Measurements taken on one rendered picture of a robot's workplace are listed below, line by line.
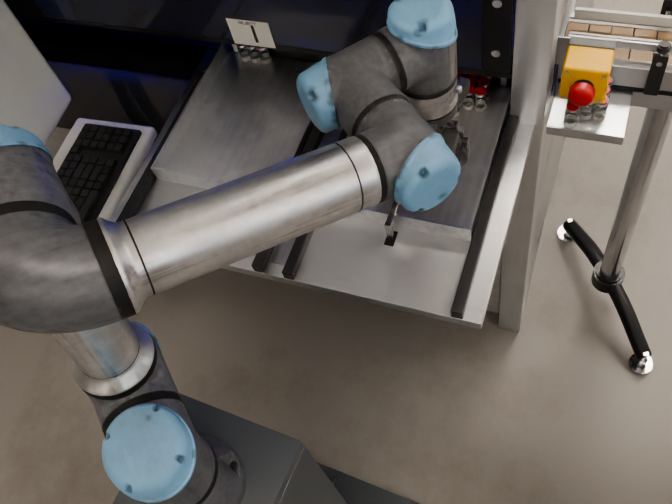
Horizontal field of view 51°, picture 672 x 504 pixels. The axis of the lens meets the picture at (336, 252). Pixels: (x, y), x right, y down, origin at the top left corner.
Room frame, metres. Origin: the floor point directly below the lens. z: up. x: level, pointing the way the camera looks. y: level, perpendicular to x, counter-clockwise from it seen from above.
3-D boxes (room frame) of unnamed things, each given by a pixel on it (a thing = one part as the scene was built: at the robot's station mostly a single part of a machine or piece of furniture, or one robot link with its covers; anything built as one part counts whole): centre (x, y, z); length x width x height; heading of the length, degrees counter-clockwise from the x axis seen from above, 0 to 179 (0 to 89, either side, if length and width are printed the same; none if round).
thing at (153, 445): (0.37, 0.32, 0.96); 0.13 x 0.12 x 0.14; 13
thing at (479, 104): (0.88, -0.27, 0.90); 0.18 x 0.02 x 0.05; 55
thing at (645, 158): (0.78, -0.67, 0.46); 0.09 x 0.09 x 0.77; 55
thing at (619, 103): (0.77, -0.51, 0.87); 0.14 x 0.13 x 0.02; 145
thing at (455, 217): (0.79, -0.21, 0.90); 0.34 x 0.26 x 0.04; 145
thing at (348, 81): (0.57, -0.08, 1.29); 0.11 x 0.11 x 0.08; 13
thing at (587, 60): (0.74, -0.48, 0.99); 0.08 x 0.07 x 0.07; 145
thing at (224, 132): (0.99, 0.07, 0.90); 0.34 x 0.26 x 0.04; 145
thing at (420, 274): (0.83, -0.03, 0.87); 0.70 x 0.48 x 0.02; 55
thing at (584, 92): (0.71, -0.45, 0.99); 0.04 x 0.04 x 0.04; 55
